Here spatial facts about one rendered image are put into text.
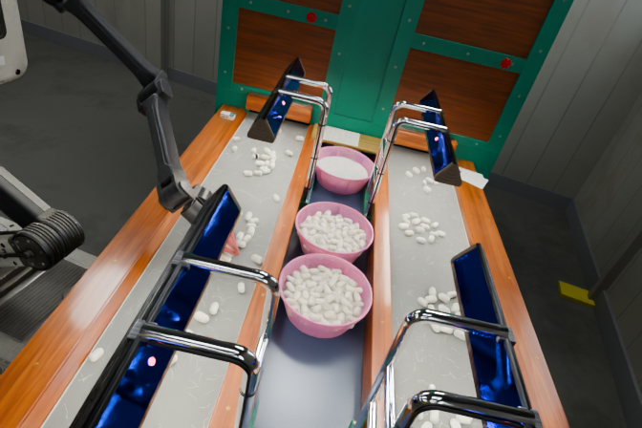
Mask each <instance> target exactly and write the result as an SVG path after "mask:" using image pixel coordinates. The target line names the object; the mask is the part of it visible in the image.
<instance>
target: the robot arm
mask: <svg viewBox="0 0 642 428"><path fill-rule="evenodd" d="M42 1H44V2H45V3H47V4H48V5H50V6H53V7H54V8H55V9H56V10H57V11H58V12H59V13H64V12H65V11H68V12H69V13H70V14H72V15H73V16H75V17H76V18H77V19H78V20H79V21H80V22H82V23H83V24H84V25H85V26H86V27H87V28H88V29H89V30H90V31H91V32H92V33H93V34H94V35H95V36H96V37H97V38H98V39H99V40H100V41H101V42H102V43H103V44H104V45H105V46H106V47H107V48H108V49H109V50H110V51H111V52H112V53H113V54H114V55H115V56H116V57H117V58H118V59H119V60H120V61H121V62H122V63H123V64H124V65H125V66H126V67H127V68H128V69H129V70H130V71H131V72H132V73H133V74H134V75H135V77H136V78H137V79H138V81H139V83H140V85H141V86H143V87H142V89H141V90H140V91H139V93H138V98H137V99H136V102H137V107H138V112H139V113H141V114H142V115H144V116H146V117H147V119H148V124H149V129H150V134H151V139H152V143H153V148H154V152H155V157H156V162H157V168H158V174H157V180H158V185H156V188H157V193H158V197H159V198H158V201H159V203H160V205H161V206H162V207H163V208H164V209H165V210H167V209H168V210H169V211H170V212H171V213H172V214H173V213H174V212H176V211H177V210H179V209H180V208H181V207H183V209H182V211H181V215H182V216H183V217H184V218H185V219H186V220H187V221H188V222H189V223H191V224H192V223H193V222H194V220H195V218H196V217H197V215H198V214H199V212H200V210H201V209H202V207H203V205H204V203H205V201H206V200H207V199H208V198H209V197H210V196H211V195H212V193H211V191H210V190H209V189H208V188H206V187H202V186H200V185H199V184H198V183H197V184H195V185H194V186H193V187H191V186H190V182H189V180H188V179H187V177H186V174H185V172H184V171H183V169H182V165H181V162H180V158H179V154H178V150H177V146H176V142H175V138H174V134H173V130H172V126H171V121H170V117H169V113H168V105H169V104H168V100H169V99H171V98H172V97H173V96H172V92H171V88H170V85H169V83H168V78H167V74H166V72H165V71H164V70H161V71H160V70H159V69H158V68H156V67H154V66H153V65H152V64H150V63H149V62H148V61H147V60H146V59H145V58H144V57H143V56H142V55H141V54H140V53H139V52H138V51H137V50H136V49H135V48H134V47H133V46H132V45H131V44H130V43H129V42H128V41H127V40H126V39H125V38H124V37H123V36H122V35H121V34H120V33H119V32H118V30H117V29H116V28H115V27H114V26H113V25H112V24H111V23H110V22H109V21H108V20H107V19H106V18H105V17H104V16H103V15H102V14H101V13H100V12H99V11H98V10H97V9H96V7H95V6H94V5H93V4H92V2H91V1H90V0H67V1H66V2H64V1H63V0H42ZM227 243H228V244H229V245H230V246H231V247H232V248H231V247H229V246H228V245H226V246H225V249H224V251H223V252H226V253H229V254H231V255H234V256H238V255H240V250H239V248H238V246H237V243H236V240H235V236H234V232H233V231H232V233H231V235H230V237H229V239H228V242H227Z"/></svg>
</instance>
